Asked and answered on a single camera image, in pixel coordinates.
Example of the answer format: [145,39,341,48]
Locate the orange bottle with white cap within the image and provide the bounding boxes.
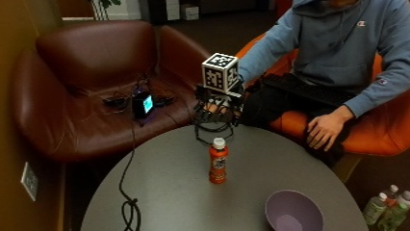
[381,184,400,207]

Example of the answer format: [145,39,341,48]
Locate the orange drink bottle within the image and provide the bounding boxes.
[208,137,229,185]

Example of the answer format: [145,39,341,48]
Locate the black cable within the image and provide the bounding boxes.
[119,110,144,231]

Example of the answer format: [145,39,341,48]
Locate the purple bowl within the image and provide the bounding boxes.
[264,189,325,231]

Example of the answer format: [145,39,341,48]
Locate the clear bottle with white cap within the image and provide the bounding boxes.
[396,190,410,210]

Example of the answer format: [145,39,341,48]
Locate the white cardboard box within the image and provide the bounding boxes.
[180,3,201,21]

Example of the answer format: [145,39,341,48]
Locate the small device with lit screen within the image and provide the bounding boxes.
[132,91,156,119]

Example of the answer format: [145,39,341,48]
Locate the green drink bottle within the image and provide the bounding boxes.
[377,202,410,231]
[362,192,389,226]

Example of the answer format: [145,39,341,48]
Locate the white marker cube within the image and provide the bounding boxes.
[201,52,241,94]

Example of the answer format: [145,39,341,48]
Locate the orange armchair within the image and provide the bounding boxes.
[234,32,410,158]

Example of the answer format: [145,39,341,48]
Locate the the person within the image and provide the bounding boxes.
[237,0,410,167]

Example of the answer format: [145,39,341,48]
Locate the brown leather armchair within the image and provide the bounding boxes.
[9,19,214,163]

